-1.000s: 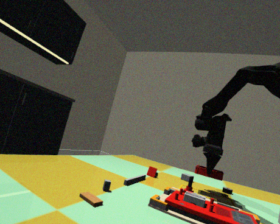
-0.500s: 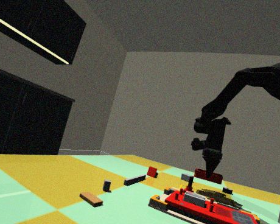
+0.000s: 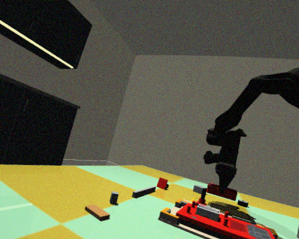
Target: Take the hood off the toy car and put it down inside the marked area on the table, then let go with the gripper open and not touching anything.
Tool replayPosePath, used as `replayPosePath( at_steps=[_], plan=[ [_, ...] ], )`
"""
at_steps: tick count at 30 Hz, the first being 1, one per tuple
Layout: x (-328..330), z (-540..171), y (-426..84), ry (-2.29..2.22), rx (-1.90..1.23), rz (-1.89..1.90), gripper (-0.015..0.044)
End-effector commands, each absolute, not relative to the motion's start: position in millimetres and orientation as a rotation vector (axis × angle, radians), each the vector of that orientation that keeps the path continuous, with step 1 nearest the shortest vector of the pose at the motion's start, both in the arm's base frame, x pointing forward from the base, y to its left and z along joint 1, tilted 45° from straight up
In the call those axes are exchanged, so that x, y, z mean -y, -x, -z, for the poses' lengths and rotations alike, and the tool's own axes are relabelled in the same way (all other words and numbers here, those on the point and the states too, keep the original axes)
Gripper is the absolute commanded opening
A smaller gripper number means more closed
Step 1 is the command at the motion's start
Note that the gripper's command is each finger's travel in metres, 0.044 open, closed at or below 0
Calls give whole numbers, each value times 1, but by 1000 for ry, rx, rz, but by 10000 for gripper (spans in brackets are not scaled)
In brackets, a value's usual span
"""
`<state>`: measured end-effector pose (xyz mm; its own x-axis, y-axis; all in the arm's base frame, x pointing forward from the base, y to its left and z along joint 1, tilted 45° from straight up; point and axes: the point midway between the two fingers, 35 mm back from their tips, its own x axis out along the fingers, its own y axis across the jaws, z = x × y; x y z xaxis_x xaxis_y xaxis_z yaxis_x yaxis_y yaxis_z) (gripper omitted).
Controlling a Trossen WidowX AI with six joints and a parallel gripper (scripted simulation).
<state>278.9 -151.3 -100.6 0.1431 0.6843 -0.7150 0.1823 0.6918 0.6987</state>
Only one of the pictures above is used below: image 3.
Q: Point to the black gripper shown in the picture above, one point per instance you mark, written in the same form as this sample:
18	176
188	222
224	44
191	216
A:
226	169

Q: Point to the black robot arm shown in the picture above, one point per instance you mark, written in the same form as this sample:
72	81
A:
284	84

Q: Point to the brown rectangular block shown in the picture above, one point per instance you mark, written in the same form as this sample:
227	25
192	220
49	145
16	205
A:
97	212

